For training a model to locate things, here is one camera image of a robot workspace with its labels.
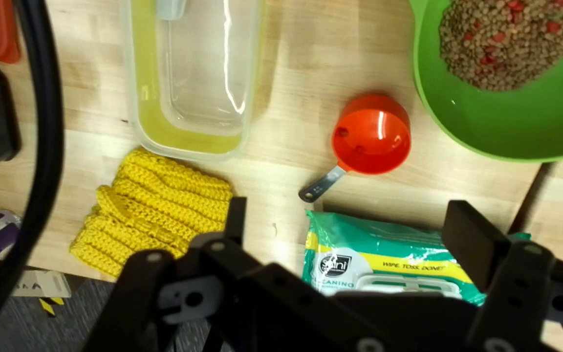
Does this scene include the thick black cable loop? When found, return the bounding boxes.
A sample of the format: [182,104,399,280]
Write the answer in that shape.
[0,0,69,349]

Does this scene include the green wet wipes pack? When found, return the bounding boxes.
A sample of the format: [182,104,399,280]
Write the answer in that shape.
[301,208,532,309]

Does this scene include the brown lentils with red bits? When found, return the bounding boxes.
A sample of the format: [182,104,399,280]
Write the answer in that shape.
[438,0,563,94]

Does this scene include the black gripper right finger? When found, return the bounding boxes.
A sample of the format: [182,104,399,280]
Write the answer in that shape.
[440,200,563,352]

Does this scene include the green bowl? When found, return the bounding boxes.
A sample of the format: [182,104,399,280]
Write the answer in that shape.
[409,0,563,165]

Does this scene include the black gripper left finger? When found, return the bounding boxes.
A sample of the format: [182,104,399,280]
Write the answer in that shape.
[82,194,362,352]

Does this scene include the white paper label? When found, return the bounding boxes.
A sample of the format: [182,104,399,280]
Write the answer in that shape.
[10,268,74,302]

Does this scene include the orange measuring cup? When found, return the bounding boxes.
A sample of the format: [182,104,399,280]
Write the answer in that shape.
[297,92,415,206]

